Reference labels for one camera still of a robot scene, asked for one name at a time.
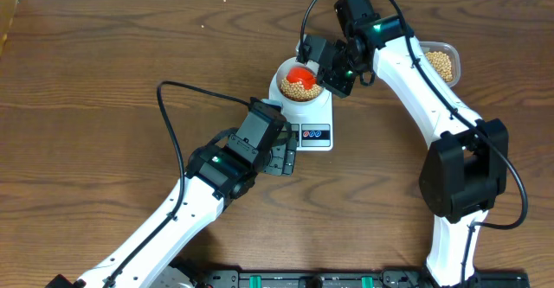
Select red plastic measuring scoop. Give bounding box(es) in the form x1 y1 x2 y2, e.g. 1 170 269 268
286 67 317 91

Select light grey round bowl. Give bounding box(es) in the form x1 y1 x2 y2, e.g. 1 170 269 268
275 57 324 103

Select soybeans in bowl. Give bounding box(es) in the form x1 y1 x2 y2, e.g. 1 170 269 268
280 79 323 102

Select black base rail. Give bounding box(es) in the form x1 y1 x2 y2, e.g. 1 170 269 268
172 269 530 288

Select clear plastic container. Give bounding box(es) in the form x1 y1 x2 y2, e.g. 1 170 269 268
420 42 461 87

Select white digital kitchen scale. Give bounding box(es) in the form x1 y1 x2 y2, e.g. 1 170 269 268
269 74 333 151

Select left black cable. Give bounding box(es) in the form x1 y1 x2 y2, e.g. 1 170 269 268
101 80 252 288

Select right black cable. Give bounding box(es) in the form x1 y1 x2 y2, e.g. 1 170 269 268
299 0 529 288

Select black cable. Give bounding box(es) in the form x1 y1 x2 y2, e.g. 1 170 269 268
299 0 529 288
101 80 252 288

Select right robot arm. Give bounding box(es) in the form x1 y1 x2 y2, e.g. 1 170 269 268
303 0 509 287

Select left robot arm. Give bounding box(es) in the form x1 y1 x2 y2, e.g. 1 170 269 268
46 99 295 288

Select pile of soybeans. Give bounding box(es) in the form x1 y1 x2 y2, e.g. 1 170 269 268
425 51 454 82

